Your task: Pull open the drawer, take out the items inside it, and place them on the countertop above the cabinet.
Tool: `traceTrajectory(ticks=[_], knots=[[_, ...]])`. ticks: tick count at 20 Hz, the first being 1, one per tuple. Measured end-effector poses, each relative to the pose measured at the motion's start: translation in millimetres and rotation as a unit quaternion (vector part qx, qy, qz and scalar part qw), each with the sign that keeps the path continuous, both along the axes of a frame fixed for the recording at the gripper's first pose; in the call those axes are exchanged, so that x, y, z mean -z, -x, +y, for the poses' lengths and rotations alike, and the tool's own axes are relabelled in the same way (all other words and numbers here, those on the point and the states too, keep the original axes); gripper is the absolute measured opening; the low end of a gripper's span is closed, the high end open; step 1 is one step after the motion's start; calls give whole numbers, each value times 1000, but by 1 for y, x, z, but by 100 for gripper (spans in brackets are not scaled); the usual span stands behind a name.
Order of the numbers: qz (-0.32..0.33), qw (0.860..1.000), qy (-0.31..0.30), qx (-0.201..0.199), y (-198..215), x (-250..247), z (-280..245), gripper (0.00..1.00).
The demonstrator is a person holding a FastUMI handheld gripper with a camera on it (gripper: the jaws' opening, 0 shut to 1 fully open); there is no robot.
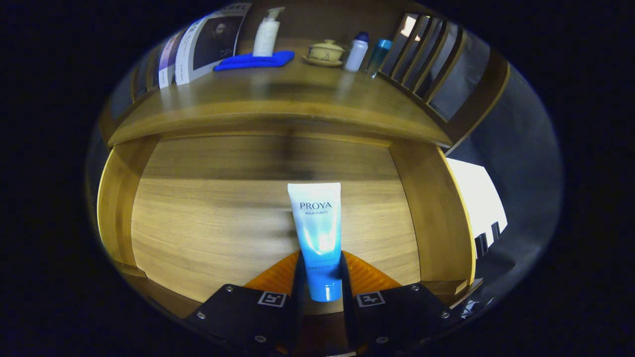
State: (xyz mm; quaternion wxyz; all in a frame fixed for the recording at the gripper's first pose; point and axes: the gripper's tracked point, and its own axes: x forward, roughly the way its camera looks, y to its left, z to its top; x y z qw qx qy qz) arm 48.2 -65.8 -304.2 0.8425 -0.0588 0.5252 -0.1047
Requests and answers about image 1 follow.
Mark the brown wooden drawer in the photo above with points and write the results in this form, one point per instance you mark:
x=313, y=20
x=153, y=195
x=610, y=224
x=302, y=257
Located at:
x=198, y=223

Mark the white pump bottle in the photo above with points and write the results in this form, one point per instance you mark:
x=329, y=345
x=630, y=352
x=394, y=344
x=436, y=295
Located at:
x=265, y=39

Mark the white bottle blue cap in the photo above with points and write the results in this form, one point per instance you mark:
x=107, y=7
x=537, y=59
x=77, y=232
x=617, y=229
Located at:
x=356, y=54

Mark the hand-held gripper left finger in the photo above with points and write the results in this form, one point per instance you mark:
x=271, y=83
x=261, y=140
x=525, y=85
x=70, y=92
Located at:
x=296, y=307

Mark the thin purple book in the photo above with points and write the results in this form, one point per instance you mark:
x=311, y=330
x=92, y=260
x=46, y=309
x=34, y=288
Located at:
x=168, y=64

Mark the teal slim bottle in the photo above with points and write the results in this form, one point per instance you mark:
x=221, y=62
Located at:
x=378, y=57

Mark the brown wooden countertop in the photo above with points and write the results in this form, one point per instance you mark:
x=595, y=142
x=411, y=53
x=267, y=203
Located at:
x=273, y=94

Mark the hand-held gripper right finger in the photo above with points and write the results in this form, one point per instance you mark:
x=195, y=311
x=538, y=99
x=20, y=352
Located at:
x=348, y=312

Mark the brown wooden cabinet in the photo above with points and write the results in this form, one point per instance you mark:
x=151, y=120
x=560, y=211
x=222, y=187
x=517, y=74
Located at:
x=471, y=99

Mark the yellow saucer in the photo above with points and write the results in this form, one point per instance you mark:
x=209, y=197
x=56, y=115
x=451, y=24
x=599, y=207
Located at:
x=320, y=63

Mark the blue folded cloth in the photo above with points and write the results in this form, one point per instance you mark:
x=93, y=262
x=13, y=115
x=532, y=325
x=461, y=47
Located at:
x=253, y=61

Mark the thick white portrait book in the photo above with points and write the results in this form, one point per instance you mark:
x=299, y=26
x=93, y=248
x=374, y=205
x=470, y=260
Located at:
x=213, y=39

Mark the white plastic machine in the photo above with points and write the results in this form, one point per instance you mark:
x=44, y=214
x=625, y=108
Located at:
x=471, y=198

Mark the blue white cosmetic tube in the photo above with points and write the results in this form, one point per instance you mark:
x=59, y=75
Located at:
x=317, y=223

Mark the yellow lidded teacup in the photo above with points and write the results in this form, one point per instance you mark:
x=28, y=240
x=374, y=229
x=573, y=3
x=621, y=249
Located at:
x=325, y=51

